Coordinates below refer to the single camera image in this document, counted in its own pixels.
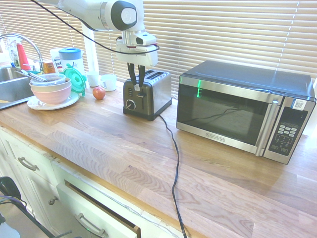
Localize stainless steel sink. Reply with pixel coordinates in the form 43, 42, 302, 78
0, 66, 35, 110

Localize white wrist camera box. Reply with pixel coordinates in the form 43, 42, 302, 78
135, 33, 157, 47

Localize pink bowl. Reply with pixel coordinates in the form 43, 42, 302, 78
31, 85, 73, 105

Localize teal container lid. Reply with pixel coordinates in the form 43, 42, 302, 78
63, 63, 89, 97

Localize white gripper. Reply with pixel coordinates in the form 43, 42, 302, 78
115, 41, 159, 87

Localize chrome curved faucet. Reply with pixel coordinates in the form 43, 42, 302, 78
0, 33, 45, 73

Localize white wipes canister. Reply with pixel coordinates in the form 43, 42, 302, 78
50, 48, 62, 74

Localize white open drawer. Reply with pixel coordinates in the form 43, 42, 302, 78
56, 180, 142, 238

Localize wide beige window blinds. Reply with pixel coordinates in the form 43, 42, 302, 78
93, 0, 317, 86

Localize cream bowl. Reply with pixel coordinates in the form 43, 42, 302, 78
29, 78, 72, 92

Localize black camera stand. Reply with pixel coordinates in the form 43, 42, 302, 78
0, 176, 72, 238

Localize stainless steel two-slot toaster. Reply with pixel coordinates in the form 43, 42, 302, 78
123, 70, 173, 121

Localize clear plastic container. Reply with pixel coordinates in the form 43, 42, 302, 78
39, 73, 67, 85

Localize white plate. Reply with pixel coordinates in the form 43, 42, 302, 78
26, 92, 80, 111

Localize red apple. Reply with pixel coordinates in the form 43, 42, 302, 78
92, 86, 106, 101

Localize clear pitcher blue lid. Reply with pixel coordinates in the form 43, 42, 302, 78
58, 48, 86, 75

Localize white window post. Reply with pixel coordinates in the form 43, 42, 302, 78
81, 21, 100, 75

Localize black toaster power cord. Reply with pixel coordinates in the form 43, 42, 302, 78
158, 114, 188, 238

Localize narrow beige window blinds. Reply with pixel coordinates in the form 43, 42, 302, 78
0, 0, 86, 72

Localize white mug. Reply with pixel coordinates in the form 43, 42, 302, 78
100, 74, 117, 92

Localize stainless steel black microwave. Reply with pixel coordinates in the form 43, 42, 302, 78
176, 59, 317, 165

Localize silver drawer handle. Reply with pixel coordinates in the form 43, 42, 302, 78
74, 212, 109, 238

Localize clear spray bottle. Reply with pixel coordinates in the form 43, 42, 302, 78
4, 39, 19, 67

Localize silver cabinet pull handle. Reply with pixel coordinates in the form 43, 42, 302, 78
17, 156, 40, 172

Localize small white cup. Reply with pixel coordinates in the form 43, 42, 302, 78
86, 70, 101, 88

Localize orange box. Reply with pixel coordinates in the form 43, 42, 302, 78
42, 61, 56, 74

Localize red bottle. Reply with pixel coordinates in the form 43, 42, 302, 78
16, 43, 32, 71

